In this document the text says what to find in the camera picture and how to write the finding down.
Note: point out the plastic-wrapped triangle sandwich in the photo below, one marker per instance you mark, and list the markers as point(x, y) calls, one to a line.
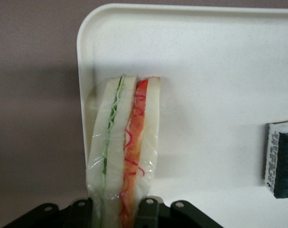
point(125, 147)

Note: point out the white rectangular plastic tray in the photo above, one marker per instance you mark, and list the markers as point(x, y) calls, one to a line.
point(205, 83)

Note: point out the dark packet with white label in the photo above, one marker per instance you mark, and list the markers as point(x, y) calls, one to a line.
point(285, 161)

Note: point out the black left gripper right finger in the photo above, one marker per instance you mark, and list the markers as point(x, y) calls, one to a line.
point(163, 213)

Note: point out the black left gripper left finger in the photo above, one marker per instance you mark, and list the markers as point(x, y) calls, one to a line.
point(63, 213)

